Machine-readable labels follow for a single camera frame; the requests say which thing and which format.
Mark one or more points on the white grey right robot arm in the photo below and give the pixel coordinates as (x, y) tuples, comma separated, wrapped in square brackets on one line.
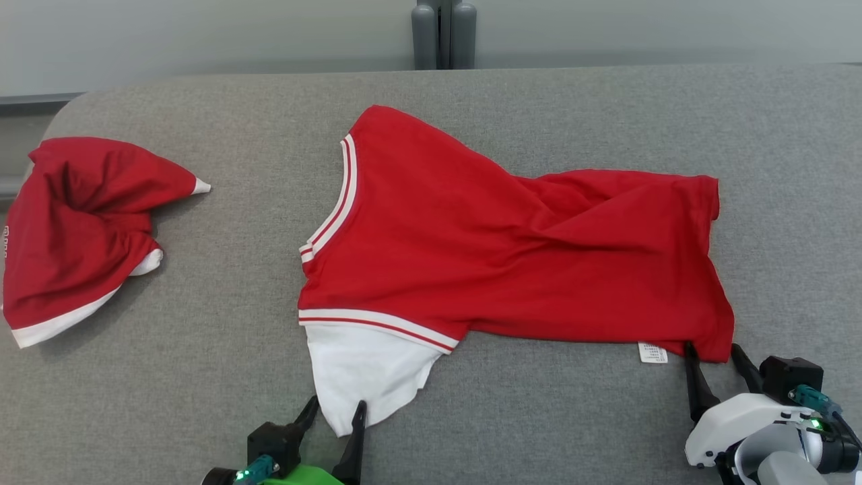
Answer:
[(774, 461)]

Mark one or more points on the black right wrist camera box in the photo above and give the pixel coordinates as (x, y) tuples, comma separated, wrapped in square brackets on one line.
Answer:
[(791, 377)]

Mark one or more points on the grey horizontal pipe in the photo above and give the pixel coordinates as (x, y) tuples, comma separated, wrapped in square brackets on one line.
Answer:
[(8, 186)]

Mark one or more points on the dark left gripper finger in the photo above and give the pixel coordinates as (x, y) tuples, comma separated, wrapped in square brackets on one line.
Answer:
[(306, 414), (351, 458)]

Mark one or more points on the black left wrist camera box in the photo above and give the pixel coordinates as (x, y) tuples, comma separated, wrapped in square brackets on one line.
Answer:
[(273, 444)]

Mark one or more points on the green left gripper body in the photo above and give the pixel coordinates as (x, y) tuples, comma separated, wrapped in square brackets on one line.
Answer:
[(303, 477)]

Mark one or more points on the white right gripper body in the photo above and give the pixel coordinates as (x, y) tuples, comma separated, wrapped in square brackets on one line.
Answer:
[(734, 421)]

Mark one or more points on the red jersey shirt number 23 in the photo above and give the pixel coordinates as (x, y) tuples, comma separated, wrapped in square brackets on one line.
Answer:
[(471, 256)]

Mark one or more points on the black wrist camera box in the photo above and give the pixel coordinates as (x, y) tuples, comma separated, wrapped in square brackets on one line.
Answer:
[(791, 377), (273, 444)]

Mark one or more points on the grey partition post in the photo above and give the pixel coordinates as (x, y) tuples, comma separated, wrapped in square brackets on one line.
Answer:
[(444, 34)]

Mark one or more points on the red Bulls 23 shorts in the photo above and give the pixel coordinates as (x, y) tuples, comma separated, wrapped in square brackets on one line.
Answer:
[(67, 256)]

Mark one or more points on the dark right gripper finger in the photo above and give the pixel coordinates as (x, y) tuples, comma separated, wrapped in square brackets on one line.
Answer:
[(749, 370), (699, 394)]

